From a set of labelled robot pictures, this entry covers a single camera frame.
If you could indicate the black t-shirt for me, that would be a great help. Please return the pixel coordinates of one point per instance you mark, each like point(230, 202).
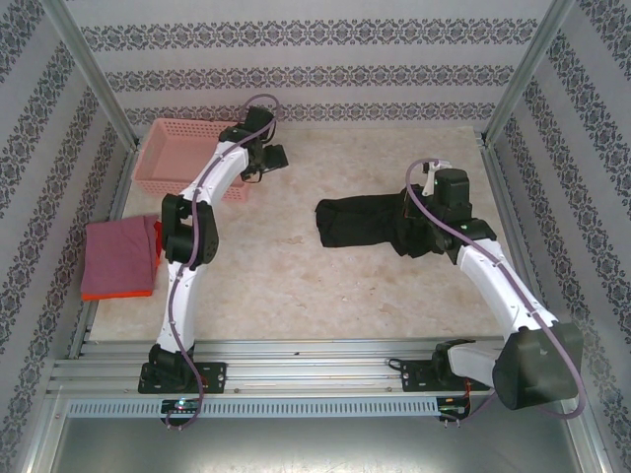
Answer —
point(360, 222)

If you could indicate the folded orange t-shirt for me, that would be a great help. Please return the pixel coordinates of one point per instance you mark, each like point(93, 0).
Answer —
point(157, 236)

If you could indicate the left controller board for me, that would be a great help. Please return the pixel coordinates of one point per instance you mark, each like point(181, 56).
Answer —
point(180, 405)

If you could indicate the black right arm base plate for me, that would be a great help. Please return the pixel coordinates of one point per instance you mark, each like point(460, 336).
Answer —
point(419, 377)

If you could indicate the aluminium rail frame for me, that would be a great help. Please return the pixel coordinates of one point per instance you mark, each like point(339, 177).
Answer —
point(320, 369)

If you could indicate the pink plastic basket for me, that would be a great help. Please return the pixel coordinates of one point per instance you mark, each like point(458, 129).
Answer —
point(172, 157)

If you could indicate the aluminium side rail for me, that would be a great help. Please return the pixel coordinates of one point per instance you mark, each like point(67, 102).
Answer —
point(495, 167)
point(79, 335)

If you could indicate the controller board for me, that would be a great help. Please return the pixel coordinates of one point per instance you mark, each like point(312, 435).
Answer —
point(180, 405)
point(456, 406)

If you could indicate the right controller board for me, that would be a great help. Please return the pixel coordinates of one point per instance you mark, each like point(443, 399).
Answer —
point(456, 406)

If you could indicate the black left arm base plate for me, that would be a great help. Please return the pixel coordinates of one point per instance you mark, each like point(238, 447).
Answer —
point(217, 377)

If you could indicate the aluminium corner post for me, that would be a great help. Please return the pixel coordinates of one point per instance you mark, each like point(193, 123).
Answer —
point(527, 69)
point(93, 69)

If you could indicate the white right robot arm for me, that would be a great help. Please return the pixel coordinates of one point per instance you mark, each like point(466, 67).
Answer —
point(493, 276)

